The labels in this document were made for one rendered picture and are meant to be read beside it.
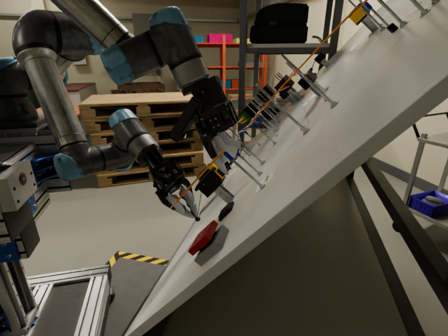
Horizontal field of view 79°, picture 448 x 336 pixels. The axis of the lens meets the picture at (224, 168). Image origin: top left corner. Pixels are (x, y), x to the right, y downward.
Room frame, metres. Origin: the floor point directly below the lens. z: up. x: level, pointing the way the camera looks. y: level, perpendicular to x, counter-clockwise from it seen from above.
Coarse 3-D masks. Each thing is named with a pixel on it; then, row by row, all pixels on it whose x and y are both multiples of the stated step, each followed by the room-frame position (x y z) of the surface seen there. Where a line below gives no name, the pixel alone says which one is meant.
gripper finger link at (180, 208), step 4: (168, 196) 0.63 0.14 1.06; (172, 196) 0.62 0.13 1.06; (176, 196) 0.64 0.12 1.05; (168, 200) 0.63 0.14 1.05; (172, 200) 0.62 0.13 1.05; (176, 200) 0.59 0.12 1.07; (176, 204) 0.61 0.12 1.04; (180, 204) 0.59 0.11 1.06; (176, 208) 0.61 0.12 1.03; (180, 208) 0.60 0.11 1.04; (184, 208) 0.62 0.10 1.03; (180, 212) 0.61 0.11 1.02; (184, 212) 0.61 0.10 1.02; (188, 212) 0.61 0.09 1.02; (188, 216) 0.60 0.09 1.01; (192, 216) 0.60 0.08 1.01
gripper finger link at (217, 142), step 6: (216, 138) 0.58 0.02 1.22; (216, 144) 0.58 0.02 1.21; (222, 144) 0.58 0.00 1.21; (216, 150) 0.58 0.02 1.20; (228, 150) 0.57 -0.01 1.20; (234, 150) 0.57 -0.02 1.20; (222, 156) 0.58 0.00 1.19; (216, 162) 0.57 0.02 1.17; (222, 162) 0.57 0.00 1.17; (222, 168) 0.57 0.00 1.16; (228, 174) 0.58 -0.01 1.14
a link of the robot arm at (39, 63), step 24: (24, 24) 0.80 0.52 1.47; (48, 24) 0.83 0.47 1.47; (24, 48) 0.77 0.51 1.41; (48, 72) 0.77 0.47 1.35; (48, 96) 0.73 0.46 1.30; (48, 120) 0.71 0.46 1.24; (72, 120) 0.73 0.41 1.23; (72, 144) 0.69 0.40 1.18; (72, 168) 0.65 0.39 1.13; (96, 168) 0.70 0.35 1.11
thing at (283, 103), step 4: (256, 100) 1.89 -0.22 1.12; (276, 100) 1.89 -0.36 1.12; (280, 100) 1.89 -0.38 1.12; (284, 100) 1.89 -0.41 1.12; (248, 104) 1.72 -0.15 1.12; (260, 104) 1.71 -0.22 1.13; (272, 104) 1.72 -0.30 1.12; (284, 104) 1.72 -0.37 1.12; (264, 108) 1.59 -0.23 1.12; (268, 108) 1.58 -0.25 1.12; (276, 108) 1.57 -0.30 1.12; (264, 112) 1.59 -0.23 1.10; (268, 112) 1.58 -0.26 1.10; (272, 112) 1.58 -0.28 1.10; (260, 116) 1.59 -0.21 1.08; (264, 116) 1.59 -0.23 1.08; (268, 116) 1.58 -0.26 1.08; (272, 116) 1.58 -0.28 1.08
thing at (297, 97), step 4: (284, 76) 1.11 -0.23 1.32; (288, 76) 1.14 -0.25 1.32; (284, 80) 1.08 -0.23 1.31; (292, 80) 1.13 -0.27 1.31; (280, 84) 1.09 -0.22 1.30; (288, 84) 1.08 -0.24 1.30; (292, 84) 1.10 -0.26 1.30; (276, 88) 1.10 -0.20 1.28; (288, 88) 1.08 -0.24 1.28; (292, 88) 1.11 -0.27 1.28; (280, 92) 1.09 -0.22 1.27; (284, 92) 1.09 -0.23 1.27; (288, 92) 1.11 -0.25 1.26; (292, 92) 1.12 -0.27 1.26; (296, 92) 1.11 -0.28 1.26; (292, 96) 1.10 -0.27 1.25; (296, 96) 1.11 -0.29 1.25; (300, 96) 1.10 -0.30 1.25; (296, 100) 1.10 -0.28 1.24
